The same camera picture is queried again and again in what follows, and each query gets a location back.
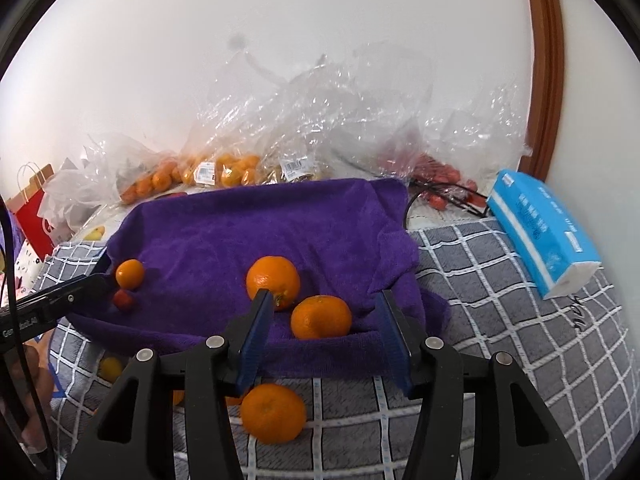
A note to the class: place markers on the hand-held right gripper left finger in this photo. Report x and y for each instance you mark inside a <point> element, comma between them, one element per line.
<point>252,340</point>

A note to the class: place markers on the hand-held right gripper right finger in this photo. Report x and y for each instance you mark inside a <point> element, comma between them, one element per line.
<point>395,345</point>

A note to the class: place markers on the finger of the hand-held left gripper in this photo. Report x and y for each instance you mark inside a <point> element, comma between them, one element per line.
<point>75,295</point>
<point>102,265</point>

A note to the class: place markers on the orange mandarin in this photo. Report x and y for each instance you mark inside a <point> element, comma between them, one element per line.
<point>275,277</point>
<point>178,396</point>
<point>130,273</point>
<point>321,317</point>
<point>273,413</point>

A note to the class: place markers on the red cherry tomato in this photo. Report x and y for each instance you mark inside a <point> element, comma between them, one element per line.
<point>122,299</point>

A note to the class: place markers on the yellow-green plum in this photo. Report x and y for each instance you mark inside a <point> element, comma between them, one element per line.
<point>111,368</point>

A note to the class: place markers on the purple towel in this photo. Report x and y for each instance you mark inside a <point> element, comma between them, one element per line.
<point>250,220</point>

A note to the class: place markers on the person's left hand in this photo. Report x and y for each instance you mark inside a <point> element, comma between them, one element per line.
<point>37,375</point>

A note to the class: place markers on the fruit-print mat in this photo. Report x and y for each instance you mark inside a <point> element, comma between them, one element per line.
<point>95,232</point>

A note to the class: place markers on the white plastic bag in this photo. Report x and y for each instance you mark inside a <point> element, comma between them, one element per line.
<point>70,200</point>

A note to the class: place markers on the red paper bag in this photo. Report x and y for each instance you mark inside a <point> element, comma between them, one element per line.
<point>32,220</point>

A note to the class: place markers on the clear bag of mandarins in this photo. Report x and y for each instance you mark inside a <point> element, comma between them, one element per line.
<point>135,170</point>

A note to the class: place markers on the grey checked blanket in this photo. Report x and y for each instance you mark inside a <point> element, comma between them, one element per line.
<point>500,320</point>

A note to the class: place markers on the labelled bag of mandarins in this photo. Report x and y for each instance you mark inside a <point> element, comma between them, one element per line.
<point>225,167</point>

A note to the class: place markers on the black eyeglasses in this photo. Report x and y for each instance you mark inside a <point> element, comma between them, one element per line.
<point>450,195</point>

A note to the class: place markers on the clear bag of cherry tomatoes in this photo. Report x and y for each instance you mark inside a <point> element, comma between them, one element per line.
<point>435,170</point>

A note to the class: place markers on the blue tissue pack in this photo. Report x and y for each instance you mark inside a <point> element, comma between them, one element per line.
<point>540,225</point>

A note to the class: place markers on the crumpled clear plastic wrap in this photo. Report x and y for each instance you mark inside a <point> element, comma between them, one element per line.
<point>340,105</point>

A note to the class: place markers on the brown wooden door frame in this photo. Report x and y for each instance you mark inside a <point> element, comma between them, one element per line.
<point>545,60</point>

